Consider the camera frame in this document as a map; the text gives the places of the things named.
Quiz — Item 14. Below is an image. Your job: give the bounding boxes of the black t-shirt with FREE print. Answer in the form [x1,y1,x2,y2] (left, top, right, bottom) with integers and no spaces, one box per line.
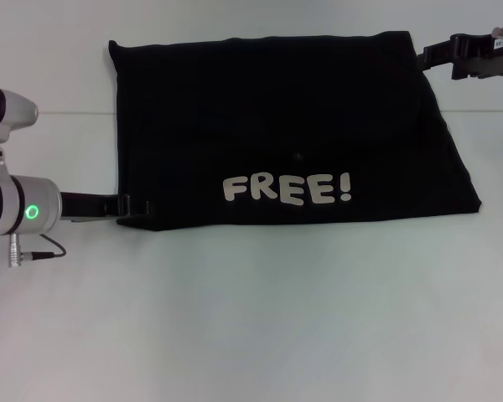
[107,31,483,234]

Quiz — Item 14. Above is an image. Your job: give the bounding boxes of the thin left arm cable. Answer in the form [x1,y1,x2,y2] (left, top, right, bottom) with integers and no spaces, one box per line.
[29,233,68,259]

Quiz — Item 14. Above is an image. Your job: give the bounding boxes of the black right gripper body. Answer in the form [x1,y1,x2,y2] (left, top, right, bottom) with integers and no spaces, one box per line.
[449,33,503,81]

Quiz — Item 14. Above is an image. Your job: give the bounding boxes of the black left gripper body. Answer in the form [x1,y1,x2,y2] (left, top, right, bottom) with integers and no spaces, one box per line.
[60,190,122,220]

